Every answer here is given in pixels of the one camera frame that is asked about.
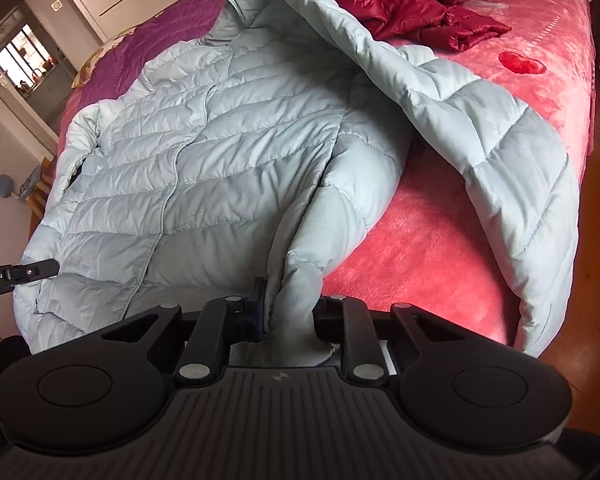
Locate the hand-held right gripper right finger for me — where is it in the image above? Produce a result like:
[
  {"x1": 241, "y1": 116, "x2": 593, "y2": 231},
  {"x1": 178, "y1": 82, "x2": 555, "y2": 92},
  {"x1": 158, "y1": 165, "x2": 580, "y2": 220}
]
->
[{"x1": 312, "y1": 294, "x2": 475, "y2": 387}]

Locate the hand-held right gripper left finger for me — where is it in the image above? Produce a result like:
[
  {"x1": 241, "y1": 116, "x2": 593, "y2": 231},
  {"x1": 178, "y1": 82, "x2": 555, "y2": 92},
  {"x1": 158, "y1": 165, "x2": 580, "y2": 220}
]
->
[{"x1": 100, "y1": 279, "x2": 269, "y2": 387}]

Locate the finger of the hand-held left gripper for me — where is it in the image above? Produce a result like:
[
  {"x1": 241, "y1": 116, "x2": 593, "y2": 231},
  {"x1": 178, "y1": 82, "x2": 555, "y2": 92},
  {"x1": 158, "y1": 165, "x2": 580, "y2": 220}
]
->
[{"x1": 10, "y1": 258, "x2": 61, "y2": 284}]

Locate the light blue puffer jacket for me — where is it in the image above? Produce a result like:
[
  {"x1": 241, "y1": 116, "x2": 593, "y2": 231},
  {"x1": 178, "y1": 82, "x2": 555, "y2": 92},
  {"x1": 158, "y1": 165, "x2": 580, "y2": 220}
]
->
[{"x1": 12, "y1": 0, "x2": 581, "y2": 368}]

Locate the pink plush blanket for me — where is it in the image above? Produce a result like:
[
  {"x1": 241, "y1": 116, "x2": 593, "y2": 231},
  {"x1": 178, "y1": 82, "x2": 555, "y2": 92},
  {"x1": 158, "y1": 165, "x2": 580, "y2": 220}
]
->
[{"x1": 62, "y1": 0, "x2": 597, "y2": 348}]

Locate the open doorway with window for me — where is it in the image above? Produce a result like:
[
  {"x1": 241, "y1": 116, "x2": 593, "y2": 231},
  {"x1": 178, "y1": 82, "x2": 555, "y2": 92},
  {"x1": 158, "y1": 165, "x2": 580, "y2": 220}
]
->
[{"x1": 0, "y1": 0, "x2": 88, "y2": 133}]

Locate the purple quilt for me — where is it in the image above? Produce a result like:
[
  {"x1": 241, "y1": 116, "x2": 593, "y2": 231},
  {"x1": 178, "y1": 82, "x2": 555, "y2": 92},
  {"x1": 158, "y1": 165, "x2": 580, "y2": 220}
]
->
[{"x1": 72, "y1": 0, "x2": 241, "y2": 106}]

